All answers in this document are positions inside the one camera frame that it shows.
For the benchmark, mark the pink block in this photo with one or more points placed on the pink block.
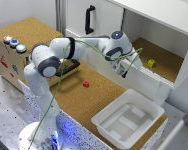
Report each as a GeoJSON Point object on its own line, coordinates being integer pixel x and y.
{"type": "Point", "coordinates": [86, 84]}

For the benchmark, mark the white cabinet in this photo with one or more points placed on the white cabinet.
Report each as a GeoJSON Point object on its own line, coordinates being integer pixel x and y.
{"type": "Point", "coordinates": [167, 13]}

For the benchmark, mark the green button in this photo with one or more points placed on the green button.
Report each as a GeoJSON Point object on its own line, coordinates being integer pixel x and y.
{"type": "Point", "coordinates": [21, 48]}

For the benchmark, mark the red button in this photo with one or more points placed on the red button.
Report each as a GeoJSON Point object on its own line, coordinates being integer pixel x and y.
{"type": "Point", "coordinates": [7, 39]}

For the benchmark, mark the white sliding door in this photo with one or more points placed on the white sliding door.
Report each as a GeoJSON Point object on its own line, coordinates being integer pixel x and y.
{"type": "Point", "coordinates": [105, 16]}

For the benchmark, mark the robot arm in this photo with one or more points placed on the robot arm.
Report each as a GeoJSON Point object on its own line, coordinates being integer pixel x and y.
{"type": "Point", "coordinates": [39, 83]}

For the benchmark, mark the wooden drawer box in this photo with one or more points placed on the wooden drawer box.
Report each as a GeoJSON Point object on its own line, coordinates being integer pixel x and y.
{"type": "Point", "coordinates": [27, 31]}

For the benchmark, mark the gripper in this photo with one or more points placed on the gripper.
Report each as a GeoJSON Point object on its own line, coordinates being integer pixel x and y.
{"type": "Point", "coordinates": [120, 68]}

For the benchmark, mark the blue button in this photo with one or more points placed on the blue button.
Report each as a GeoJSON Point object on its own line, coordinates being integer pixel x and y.
{"type": "Point", "coordinates": [14, 42]}

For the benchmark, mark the yellow block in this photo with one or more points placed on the yellow block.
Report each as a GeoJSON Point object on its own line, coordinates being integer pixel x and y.
{"type": "Point", "coordinates": [151, 62]}

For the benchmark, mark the white plastic box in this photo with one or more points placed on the white plastic box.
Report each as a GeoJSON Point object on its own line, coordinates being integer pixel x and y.
{"type": "Point", "coordinates": [127, 120]}

